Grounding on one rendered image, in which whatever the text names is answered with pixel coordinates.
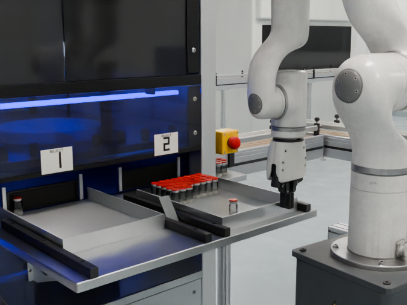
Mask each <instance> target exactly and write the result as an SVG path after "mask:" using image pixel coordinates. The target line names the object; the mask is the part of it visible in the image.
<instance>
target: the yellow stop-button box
mask: <svg viewBox="0 0 407 305"><path fill-rule="evenodd" d="M233 136H234V137H239V131H238V130H234V129H230V128H216V154H221V155H224V154H230V153H236V152H238V150H239V149H231V148H230V147H229V146H228V142H229V139H230V138H231V137H233Z"/></svg>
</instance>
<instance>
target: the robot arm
mask: <svg viewBox="0 0 407 305"><path fill-rule="evenodd" d="M342 2H343V6H344V9H345V12H346V15H347V17H348V19H349V21H350V23H351V24H352V26H353V27H354V28H355V30H356V31H357V32H358V34H359V35H360V36H361V38H362V39H363V40H364V42H365V44H366V45H367V47H368V49H369V51H370V53H367V54H360V55H357V56H353V57H351V58H349V59H347V60H346V61H344V63H343V64H342V65H341V66H340V67H339V68H338V70H337V72H336V75H335V76H334V80H333V88H332V96H333V103H334V106H335V109H336V111H337V114H338V115H339V117H340V119H341V121H342V123H343V124H344V126H345V128H346V130H347V132H348V134H349V137H350V139H351V144H352V156H351V181H350V195H349V220H348V236H347V237H343V238H340V239H338V240H336V241H334V242H333V243H332V244H331V254H332V255H333V257H334V258H336V259H337V260H339V261H341V262H342V263H345V264H348V265H350V266H353V267H357V268H361V269H367V270H371V271H384V272H395V271H405V270H407V140H406V139H405V138H404V137H403V136H402V135H401V134H400V133H399V132H398V130H397V128H396V127H395V125H394V121H393V118H392V112H396V111H404V110H407V22H406V20H405V18H404V17H403V15H402V13H401V11H400V10H399V7H398V5H397V3H396V1H395V0H342ZM309 10H310V0H271V32H270V35H269V36H268V38H267V39H266V40H265V42H264V43H263V44H262V45H261V46H260V47H259V48H258V50H257V51H256V52H255V54H254V56H253V58H252V60H251V63H250V67H249V70H248V82H247V101H248V108H249V111H250V113H251V115H252V116H253V117H255V118H257V119H271V136H273V140H271V141H270V146H269V150H268V158H267V166H266V177H267V179H268V180H271V187H274V188H278V191H279V192H280V207H281V208H285V209H292V208H293V207H294V192H295V191H296V186H297V184H298V183H300V182H301V181H302V180H303V177H304V176H305V173H306V148H305V140H304V138H303V137H305V136H306V105H307V83H308V73H307V72H306V71H303V70H278V69H279V66H280V64H281V62H282V60H283V59H284V57H285V56H286V55H287V54H288V53H290V52H292V51H294V50H296V49H298V48H300V47H302V46H304V45H305V44H306V42H307V40H308V35H309ZM284 184H285V185H284Z"/></svg>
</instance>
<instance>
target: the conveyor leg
mask: <svg viewBox="0 0 407 305"><path fill-rule="evenodd" d="M217 305H231V244H229V245H226V246H223V247H221V248H217Z"/></svg>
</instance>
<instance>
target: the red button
mask: <svg viewBox="0 0 407 305"><path fill-rule="evenodd" d="M240 144H241V141H240V139H239V138H238V137H234V136H233V137H231V138H230V139H229V142H228V146H229V147H230V148H231V149H238V148H239V147H240Z"/></svg>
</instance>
